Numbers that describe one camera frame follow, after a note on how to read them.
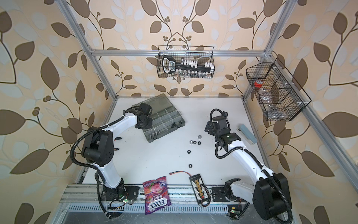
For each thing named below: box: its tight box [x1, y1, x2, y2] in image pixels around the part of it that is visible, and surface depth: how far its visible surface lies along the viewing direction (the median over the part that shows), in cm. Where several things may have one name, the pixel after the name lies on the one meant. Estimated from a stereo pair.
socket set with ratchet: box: [162, 56, 215, 75], surface depth 84 cm
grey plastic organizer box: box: [132, 93, 186, 143], surface depth 104 cm
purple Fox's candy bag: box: [142, 175, 172, 215], surface depth 74 cm
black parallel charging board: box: [188, 173, 212, 207], surface depth 75 cm
